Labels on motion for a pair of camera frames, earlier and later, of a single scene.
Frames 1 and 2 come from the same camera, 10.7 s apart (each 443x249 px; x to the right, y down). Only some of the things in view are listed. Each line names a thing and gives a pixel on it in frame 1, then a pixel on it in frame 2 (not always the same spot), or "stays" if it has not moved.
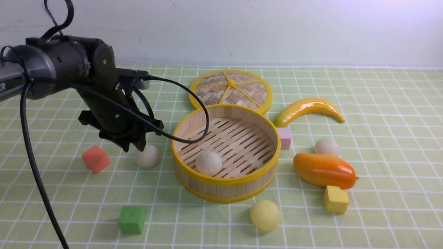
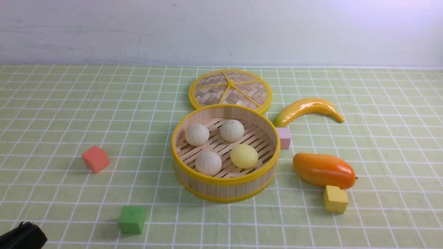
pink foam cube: [285, 135] stays
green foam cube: [132, 219] stays
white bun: [208, 163] stays
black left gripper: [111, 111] -> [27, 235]
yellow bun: [265, 215] -> [244, 156]
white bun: [327, 146] -> [232, 130]
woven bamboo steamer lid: [231, 87] stays
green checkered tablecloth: [360, 167] stays
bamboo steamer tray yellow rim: [247, 140] stays
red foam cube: [96, 159] stays
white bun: [148, 158] -> [196, 135]
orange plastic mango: [323, 170] stays
